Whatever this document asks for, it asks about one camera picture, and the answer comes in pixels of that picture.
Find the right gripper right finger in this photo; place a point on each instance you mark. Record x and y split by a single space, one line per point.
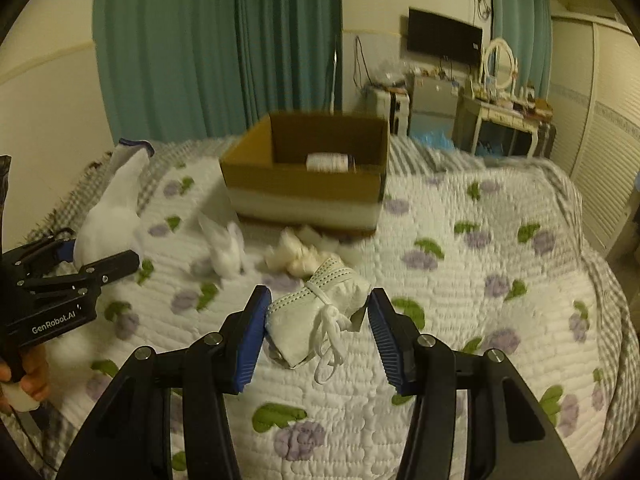
509 434

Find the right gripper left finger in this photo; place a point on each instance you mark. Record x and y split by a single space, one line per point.
127 433

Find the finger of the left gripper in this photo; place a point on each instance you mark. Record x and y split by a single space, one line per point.
105 271
35 259

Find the white sock blue cuff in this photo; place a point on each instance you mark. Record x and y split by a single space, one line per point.
113 225

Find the white cloth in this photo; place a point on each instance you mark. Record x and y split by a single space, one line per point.
225 246

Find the white face mask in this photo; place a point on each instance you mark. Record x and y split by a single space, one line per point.
310 323

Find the cream cloth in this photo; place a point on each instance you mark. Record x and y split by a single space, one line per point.
300 253

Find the person's left hand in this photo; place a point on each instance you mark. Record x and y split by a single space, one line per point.
36 381

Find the brown cardboard box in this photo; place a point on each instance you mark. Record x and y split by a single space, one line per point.
267 181

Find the teal curtain left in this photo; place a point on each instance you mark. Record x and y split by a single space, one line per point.
175 70

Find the teal curtain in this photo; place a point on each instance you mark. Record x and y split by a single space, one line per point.
175 70
527 28

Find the white packet in box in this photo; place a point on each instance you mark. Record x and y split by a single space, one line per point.
328 162

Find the white suitcase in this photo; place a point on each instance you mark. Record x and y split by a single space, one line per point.
393 105

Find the blue plastic bags pile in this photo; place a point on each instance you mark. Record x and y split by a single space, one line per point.
437 140

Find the white dressing table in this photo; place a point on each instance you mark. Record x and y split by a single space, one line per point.
485 129

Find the white wardrobe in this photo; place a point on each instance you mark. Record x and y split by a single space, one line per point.
594 91

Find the grey small fridge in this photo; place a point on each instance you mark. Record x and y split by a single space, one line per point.
433 106

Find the white oval vanity mirror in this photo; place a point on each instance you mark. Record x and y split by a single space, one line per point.
499 67

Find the teal curtain right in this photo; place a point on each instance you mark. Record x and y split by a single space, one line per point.
527 28

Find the black wall television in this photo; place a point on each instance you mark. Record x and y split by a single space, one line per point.
451 40

